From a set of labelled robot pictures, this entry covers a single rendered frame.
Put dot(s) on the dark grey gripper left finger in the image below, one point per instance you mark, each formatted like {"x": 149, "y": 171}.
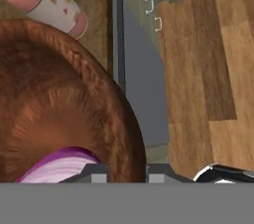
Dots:
{"x": 96, "y": 169}

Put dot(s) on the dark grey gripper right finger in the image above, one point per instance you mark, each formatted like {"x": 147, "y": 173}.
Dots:
{"x": 159, "y": 169}

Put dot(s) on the black object with white rim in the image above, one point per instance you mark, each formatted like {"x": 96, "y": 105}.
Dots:
{"x": 228, "y": 172}

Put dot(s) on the dark grey appliance door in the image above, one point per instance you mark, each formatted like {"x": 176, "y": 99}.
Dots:
{"x": 145, "y": 95}

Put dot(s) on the purple onion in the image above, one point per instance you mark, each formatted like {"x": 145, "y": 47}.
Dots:
{"x": 61, "y": 167}

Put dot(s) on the white and pink patterned cylinder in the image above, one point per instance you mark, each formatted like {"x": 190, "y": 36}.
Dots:
{"x": 56, "y": 6}

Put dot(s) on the brown wooden bowl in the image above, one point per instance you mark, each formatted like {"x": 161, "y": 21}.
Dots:
{"x": 66, "y": 102}

